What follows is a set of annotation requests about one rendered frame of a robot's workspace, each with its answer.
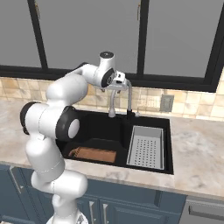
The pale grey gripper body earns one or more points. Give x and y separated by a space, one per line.
116 85

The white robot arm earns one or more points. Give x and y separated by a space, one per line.
49 116

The grey sink faucet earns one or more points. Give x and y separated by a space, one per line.
129 99

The black kitchen sink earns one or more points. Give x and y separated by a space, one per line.
102 128

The brown wooden cutting board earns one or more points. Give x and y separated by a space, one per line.
96 154

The black framed window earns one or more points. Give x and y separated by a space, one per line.
87 32

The grey perforated drain basket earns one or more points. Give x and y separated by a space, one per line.
145 148

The blue false drawer front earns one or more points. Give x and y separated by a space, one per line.
131 192

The blue cupboard door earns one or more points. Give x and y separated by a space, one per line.
137 215
87 208
11 198

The grey dishwasher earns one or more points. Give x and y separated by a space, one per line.
204 211

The grey wall outlet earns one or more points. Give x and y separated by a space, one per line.
166 103

